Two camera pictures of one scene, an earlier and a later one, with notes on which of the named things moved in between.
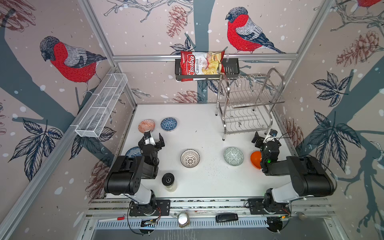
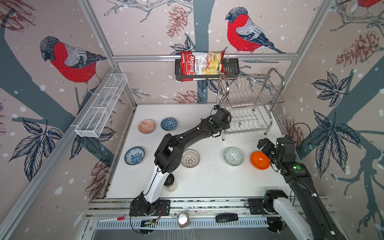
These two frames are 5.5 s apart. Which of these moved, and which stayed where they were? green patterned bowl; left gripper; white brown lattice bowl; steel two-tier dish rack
Moved: left gripper
Stayed: white brown lattice bowl; steel two-tier dish rack; green patterned bowl
